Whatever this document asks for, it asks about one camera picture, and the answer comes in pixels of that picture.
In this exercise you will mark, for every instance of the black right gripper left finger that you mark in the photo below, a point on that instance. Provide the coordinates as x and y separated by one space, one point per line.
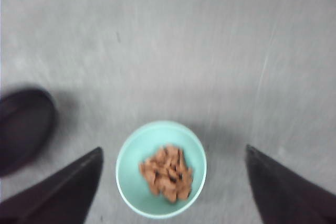
64 197

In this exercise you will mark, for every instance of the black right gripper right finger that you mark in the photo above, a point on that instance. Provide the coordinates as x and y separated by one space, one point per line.
282 196

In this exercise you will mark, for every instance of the black frying pan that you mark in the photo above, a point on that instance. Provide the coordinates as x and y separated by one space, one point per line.
28 118

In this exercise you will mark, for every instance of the teal green bowl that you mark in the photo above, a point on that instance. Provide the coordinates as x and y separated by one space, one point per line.
143 143

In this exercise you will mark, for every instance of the pile of brown beef cubes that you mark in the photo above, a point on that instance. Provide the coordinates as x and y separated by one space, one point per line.
167 173

